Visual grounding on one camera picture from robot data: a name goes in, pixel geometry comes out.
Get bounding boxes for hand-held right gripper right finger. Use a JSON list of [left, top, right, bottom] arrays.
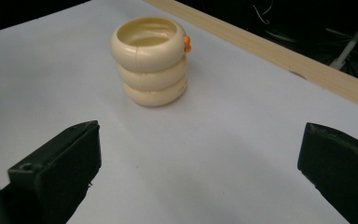
[[296, 121, 358, 224]]

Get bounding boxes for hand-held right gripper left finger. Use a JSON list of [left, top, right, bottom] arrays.
[[7, 119, 103, 224]]

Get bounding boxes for cream ringed plastic holder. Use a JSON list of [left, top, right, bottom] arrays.
[[110, 16, 192, 108]]

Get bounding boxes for white metal stand leg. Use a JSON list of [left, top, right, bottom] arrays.
[[329, 7, 358, 71]]

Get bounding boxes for white cable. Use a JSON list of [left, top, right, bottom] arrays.
[[251, 0, 274, 25]]

